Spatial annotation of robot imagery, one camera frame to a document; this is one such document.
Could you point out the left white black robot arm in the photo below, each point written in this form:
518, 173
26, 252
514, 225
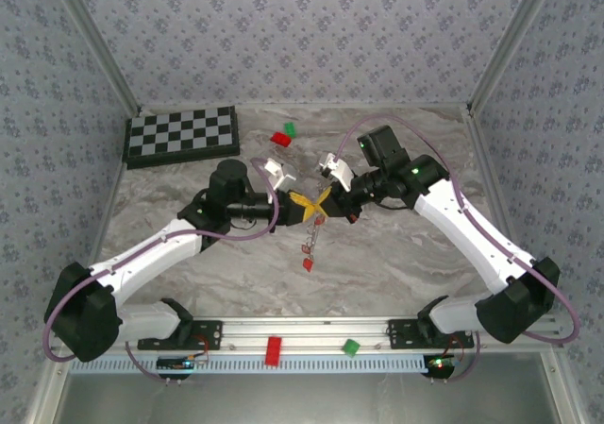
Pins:
141, 259

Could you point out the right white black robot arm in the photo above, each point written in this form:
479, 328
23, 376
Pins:
472, 235

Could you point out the small red toy brick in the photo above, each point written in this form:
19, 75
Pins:
280, 139

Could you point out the black grey checkerboard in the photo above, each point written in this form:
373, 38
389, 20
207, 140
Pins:
181, 133

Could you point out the small green toy brick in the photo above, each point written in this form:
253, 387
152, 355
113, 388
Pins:
289, 129

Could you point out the green toy block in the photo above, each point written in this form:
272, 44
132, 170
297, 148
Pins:
350, 348

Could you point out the long red toy brick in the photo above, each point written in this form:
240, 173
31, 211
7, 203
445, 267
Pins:
273, 351

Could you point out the grey metal panel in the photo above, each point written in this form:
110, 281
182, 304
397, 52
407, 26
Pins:
302, 400

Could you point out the right circuit board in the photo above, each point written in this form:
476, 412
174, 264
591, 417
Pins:
441, 363

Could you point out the circuit board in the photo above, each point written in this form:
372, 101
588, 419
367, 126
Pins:
441, 363
174, 363

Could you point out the left circuit board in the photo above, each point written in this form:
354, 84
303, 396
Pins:
174, 363

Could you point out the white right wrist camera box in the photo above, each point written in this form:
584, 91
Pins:
340, 174

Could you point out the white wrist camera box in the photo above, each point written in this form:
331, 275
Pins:
340, 174
278, 174

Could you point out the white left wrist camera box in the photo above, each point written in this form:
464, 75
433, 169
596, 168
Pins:
278, 174

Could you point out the aluminium side rail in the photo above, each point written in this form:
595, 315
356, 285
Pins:
483, 159
118, 183

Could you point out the aluminium front rail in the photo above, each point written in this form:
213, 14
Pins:
307, 332

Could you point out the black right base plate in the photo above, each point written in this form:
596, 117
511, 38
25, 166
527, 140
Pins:
398, 336

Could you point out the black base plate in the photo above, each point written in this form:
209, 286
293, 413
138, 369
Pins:
207, 341
398, 336

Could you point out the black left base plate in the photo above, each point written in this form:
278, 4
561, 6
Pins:
207, 341

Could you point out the aluminium frame post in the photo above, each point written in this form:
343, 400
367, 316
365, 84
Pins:
94, 37
514, 37

